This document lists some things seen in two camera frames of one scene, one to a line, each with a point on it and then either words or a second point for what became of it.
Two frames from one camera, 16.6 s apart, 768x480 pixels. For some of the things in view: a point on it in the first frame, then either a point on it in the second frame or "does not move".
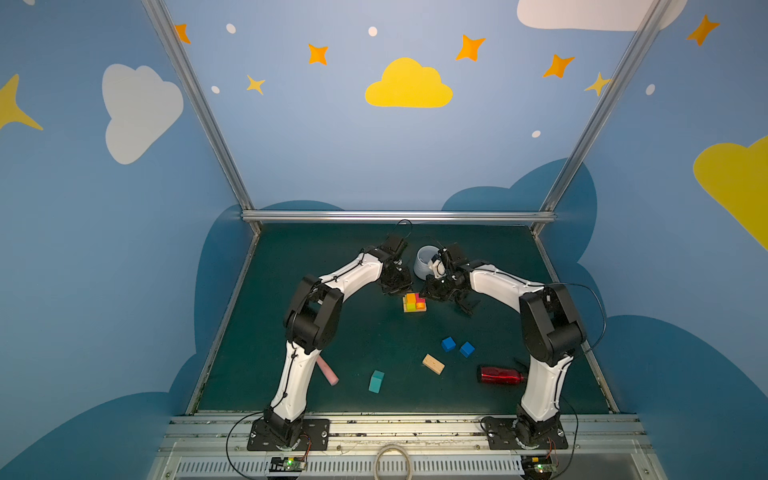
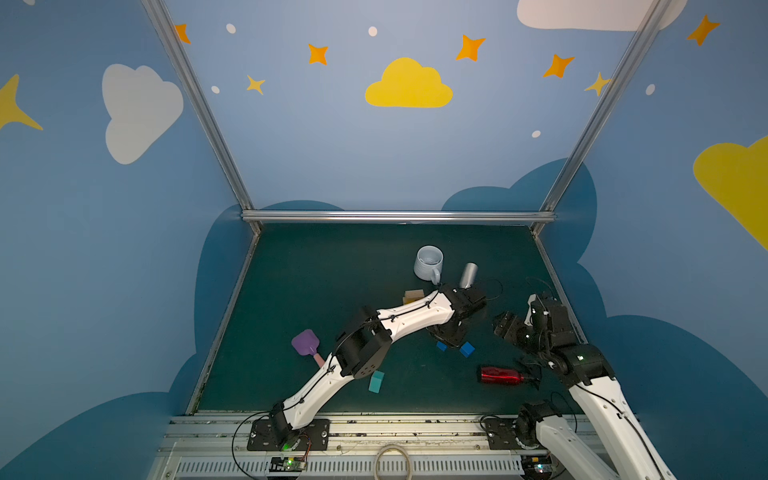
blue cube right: (467, 349) does not move
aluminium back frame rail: (398, 216) does not move
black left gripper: (394, 278) -> (450, 334)
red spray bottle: (499, 375) does not move
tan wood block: (433, 364) -> (412, 295)
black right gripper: (452, 289) -> (517, 327)
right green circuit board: (538, 467) does not move
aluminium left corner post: (194, 94) does not move
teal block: (375, 381) does not move
